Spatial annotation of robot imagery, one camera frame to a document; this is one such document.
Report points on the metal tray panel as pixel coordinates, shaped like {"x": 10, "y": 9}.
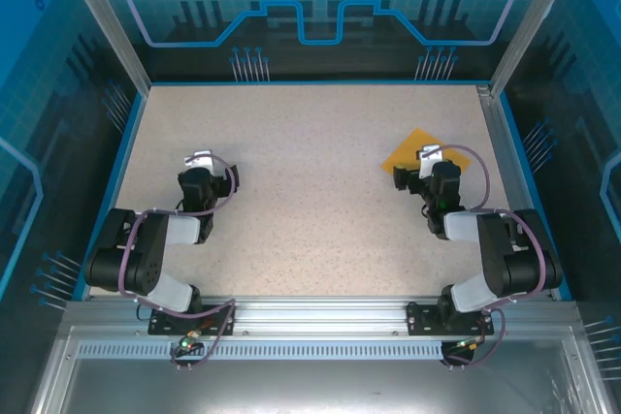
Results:
{"x": 315, "y": 390}

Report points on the orange cloth piece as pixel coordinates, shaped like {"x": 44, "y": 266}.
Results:
{"x": 411, "y": 145}

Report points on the aluminium mounting rail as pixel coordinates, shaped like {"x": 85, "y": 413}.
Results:
{"x": 315, "y": 317}

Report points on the aluminium side rail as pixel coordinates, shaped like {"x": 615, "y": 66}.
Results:
{"x": 514, "y": 191}

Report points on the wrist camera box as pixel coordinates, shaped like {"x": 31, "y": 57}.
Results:
{"x": 199, "y": 159}
{"x": 429, "y": 159}

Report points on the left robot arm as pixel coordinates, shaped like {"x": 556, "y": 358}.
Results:
{"x": 145, "y": 249}

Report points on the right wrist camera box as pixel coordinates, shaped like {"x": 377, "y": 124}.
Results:
{"x": 429, "y": 159}

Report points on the aluminium frame post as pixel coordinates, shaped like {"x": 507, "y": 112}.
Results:
{"x": 107, "y": 21}
{"x": 533, "y": 21}

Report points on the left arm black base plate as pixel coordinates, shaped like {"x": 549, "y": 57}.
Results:
{"x": 160, "y": 324}

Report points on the blue table edge strip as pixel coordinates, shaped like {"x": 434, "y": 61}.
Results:
{"x": 315, "y": 83}
{"x": 112, "y": 196}
{"x": 532, "y": 196}

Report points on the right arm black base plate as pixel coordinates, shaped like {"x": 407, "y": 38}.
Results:
{"x": 422, "y": 319}

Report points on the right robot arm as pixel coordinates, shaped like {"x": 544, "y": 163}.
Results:
{"x": 504, "y": 259}

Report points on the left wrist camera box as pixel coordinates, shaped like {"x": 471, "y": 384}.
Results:
{"x": 199, "y": 159}

